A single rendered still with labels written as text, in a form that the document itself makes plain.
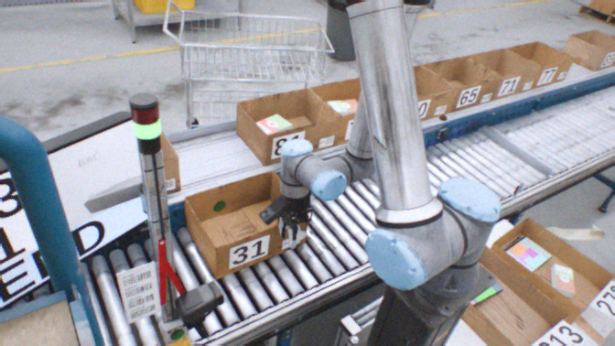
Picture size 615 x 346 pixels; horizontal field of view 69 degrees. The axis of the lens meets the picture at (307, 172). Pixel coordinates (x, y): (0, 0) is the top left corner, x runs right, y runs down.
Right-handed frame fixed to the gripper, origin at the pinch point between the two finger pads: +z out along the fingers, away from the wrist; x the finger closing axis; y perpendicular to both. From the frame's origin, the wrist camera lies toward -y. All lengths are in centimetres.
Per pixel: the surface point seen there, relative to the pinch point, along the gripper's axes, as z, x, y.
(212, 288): -8.0, -13.7, -31.4
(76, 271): -70, -59, -60
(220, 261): 13.4, 14.9, -17.7
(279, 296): 24.7, -0.7, -2.2
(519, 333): 29, -55, 65
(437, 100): -6, 50, 124
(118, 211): -33, -3, -49
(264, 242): 11.9, 14.7, -0.3
